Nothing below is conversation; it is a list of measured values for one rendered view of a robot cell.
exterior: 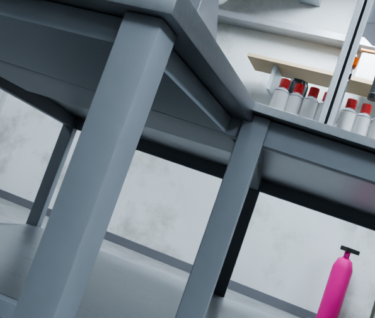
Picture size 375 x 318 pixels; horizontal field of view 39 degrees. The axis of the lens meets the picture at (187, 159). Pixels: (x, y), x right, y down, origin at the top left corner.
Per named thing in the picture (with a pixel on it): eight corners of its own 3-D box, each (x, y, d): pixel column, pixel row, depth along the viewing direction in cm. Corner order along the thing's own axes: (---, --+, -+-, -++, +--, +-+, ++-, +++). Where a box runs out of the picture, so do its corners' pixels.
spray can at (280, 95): (275, 139, 183) (294, 83, 185) (273, 135, 178) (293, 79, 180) (260, 135, 185) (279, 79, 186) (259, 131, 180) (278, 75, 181)
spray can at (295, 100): (285, 143, 185) (303, 88, 186) (291, 142, 180) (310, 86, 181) (271, 138, 184) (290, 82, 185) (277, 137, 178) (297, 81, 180)
